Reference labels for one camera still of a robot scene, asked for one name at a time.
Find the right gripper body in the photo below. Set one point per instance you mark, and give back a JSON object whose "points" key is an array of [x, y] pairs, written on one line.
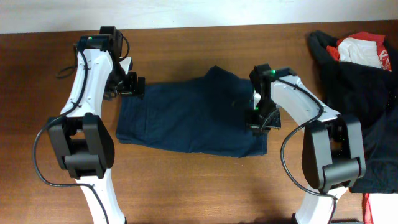
{"points": [[263, 125]]}

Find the red and white shirt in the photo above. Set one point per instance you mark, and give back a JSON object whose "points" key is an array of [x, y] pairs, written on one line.
{"points": [[361, 48]]}

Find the navy blue shorts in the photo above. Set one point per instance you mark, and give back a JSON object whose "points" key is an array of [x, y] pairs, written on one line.
{"points": [[201, 115]]}

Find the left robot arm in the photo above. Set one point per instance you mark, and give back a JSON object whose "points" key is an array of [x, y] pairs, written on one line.
{"points": [[82, 145]]}

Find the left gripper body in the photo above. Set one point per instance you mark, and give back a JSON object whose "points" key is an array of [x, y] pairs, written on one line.
{"points": [[137, 85]]}

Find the black garment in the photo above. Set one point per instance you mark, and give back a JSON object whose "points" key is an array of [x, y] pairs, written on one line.
{"points": [[370, 94]]}

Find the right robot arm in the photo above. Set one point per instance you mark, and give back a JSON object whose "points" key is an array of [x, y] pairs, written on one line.
{"points": [[333, 152]]}

